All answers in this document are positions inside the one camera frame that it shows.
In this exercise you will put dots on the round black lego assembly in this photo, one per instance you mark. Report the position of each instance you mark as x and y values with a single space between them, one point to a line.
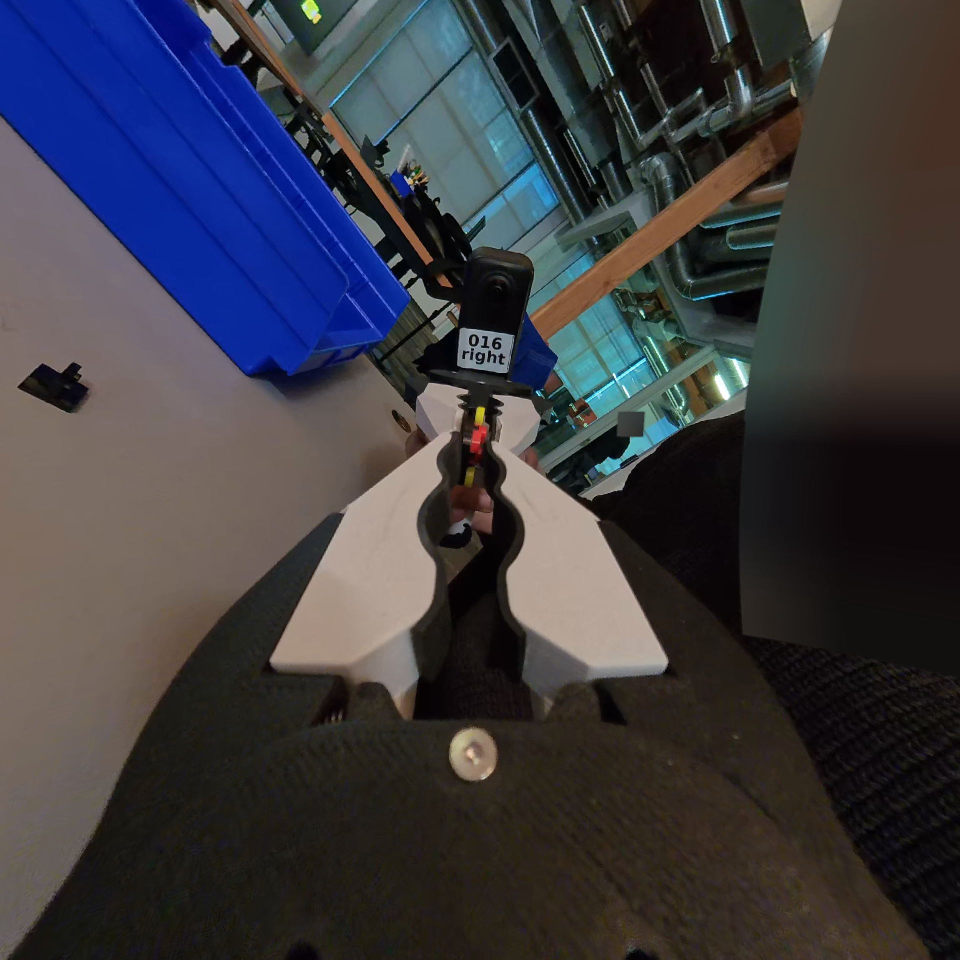
475 437

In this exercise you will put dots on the long wooden table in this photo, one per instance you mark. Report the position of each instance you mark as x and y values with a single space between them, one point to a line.
352 157

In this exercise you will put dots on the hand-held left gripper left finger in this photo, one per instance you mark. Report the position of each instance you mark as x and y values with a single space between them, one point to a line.
352 592

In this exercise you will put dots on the wooden ceiling beam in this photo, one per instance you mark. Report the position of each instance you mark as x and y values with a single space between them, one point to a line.
675 217

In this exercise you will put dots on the black office chair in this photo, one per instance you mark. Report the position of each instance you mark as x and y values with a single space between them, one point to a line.
439 225

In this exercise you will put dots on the blue storage bin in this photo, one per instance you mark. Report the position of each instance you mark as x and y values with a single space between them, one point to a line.
150 150
538 352

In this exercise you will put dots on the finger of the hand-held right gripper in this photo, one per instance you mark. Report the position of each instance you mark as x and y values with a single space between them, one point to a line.
521 424
435 409

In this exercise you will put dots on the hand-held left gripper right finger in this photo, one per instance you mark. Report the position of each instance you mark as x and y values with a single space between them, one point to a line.
585 600

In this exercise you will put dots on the black lego bracket piece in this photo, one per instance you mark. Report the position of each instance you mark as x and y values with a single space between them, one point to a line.
52 384

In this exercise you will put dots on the person's right hand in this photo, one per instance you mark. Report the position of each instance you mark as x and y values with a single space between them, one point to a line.
480 504

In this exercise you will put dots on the person's black knit sweater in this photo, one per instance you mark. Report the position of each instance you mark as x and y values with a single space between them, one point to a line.
675 510

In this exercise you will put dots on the silver ventilation ducts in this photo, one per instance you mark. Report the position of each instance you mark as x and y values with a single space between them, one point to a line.
720 274

